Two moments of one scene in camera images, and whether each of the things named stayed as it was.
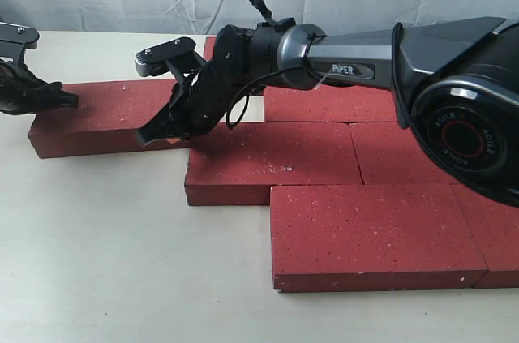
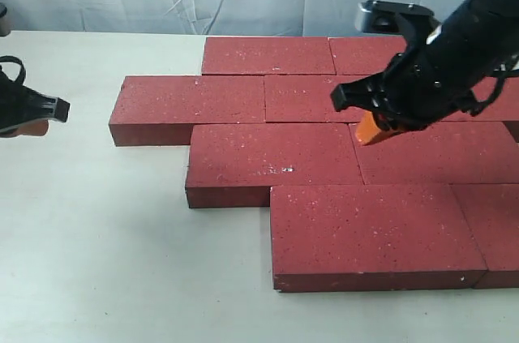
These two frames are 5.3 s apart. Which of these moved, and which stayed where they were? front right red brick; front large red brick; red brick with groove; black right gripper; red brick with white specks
Moved: black right gripper
Stayed: red brick with white specks; front right red brick; front large red brick; red brick with groove
